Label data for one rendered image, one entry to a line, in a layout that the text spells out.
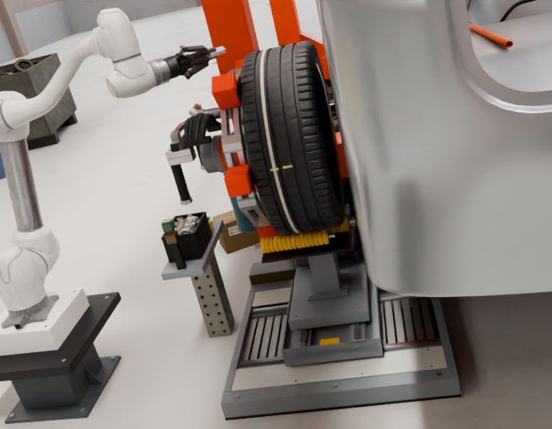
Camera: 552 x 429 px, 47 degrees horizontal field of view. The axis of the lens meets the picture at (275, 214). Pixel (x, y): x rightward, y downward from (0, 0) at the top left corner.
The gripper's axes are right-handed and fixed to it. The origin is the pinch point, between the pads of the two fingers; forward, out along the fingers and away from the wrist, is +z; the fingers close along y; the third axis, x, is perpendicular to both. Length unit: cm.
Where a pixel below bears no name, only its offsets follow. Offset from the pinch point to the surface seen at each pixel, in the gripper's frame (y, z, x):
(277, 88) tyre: 7.7, -2.2, -43.6
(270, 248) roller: -52, -12, -51
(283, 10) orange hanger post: -82, 133, 153
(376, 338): -72, 5, -93
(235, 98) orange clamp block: 3.7, -12.7, -34.9
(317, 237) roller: -47, 3, -60
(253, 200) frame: -25, -18, -51
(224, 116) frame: -2.7, -16.1, -33.3
